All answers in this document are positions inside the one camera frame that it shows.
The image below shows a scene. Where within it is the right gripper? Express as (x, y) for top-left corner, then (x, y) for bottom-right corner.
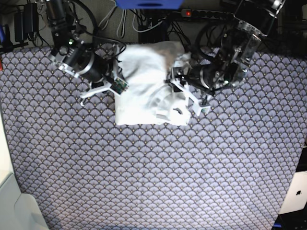
(79, 44), (129, 106)

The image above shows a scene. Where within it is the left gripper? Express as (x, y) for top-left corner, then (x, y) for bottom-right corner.
(165, 61), (211, 116)

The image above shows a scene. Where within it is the white T-shirt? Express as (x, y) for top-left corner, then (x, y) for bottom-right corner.
(115, 41), (191, 126)

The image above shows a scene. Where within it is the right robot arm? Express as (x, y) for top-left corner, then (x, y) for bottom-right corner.
(44, 0), (128, 102)

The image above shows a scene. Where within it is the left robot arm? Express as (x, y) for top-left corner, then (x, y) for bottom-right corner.
(168, 0), (285, 115)

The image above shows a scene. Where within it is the black box under table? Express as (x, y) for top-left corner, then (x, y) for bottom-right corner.
(138, 23), (169, 44)

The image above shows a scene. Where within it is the black power strip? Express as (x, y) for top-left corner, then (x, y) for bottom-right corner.
(180, 9), (233, 19)

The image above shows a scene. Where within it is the blue box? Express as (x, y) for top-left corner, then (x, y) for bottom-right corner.
(116, 0), (183, 10)

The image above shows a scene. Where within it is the patterned table cloth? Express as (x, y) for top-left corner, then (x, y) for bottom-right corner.
(0, 47), (307, 230)

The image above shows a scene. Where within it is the grey plastic bin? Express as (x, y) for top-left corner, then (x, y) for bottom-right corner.
(0, 173), (48, 230)

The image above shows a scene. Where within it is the white apple box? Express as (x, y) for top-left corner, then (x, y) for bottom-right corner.
(279, 171), (307, 214)

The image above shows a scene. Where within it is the grey looped cable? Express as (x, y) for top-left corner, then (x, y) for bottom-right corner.
(98, 0), (128, 38)

